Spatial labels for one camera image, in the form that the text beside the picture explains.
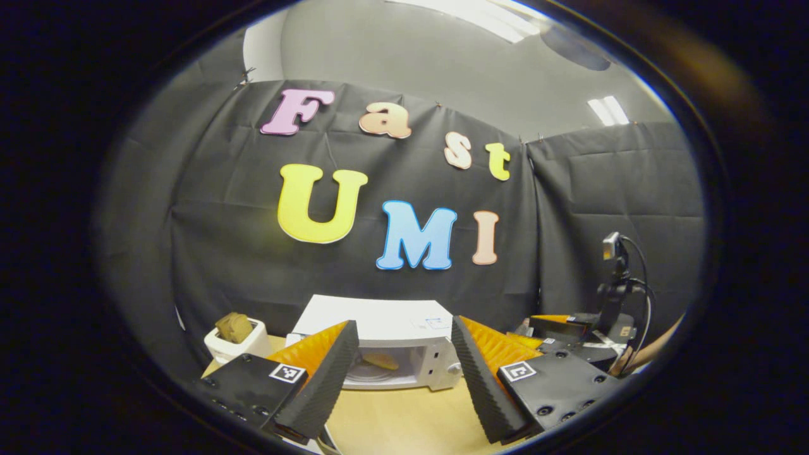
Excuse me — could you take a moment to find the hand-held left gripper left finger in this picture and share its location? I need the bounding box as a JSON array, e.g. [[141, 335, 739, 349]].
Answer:
[[190, 319, 360, 443]]

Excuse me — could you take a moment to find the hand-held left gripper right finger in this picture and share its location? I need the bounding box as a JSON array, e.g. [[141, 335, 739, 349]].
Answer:
[[451, 315, 623, 444]]

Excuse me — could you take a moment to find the pinkish food slice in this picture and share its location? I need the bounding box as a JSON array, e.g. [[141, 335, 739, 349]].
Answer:
[[363, 351, 400, 371]]

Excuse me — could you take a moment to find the white microwave oven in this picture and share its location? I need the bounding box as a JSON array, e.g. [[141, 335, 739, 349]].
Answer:
[[286, 294, 462, 455]]

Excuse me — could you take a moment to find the glass microwave turntable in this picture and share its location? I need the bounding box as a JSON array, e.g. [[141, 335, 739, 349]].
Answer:
[[344, 354, 415, 384]]

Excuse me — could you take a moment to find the white toaster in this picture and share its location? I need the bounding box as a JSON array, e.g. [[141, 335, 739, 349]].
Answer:
[[204, 318, 274, 366]]

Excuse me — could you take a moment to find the brown bread slice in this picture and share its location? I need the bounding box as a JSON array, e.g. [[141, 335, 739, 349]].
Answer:
[[215, 312, 255, 344]]

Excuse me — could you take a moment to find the black backdrop cloth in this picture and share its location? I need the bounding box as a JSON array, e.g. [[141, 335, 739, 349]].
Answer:
[[95, 28, 705, 380]]

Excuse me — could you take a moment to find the small ceiling light panel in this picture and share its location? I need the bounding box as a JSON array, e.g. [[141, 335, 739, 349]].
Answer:
[[587, 95, 631, 127]]

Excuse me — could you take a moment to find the dark round ceiling fixture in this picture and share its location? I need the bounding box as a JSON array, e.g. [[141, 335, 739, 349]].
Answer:
[[539, 25, 612, 72]]

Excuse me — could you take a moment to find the large ceiling light panel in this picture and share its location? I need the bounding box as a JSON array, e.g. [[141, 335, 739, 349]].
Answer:
[[389, 0, 552, 44]]

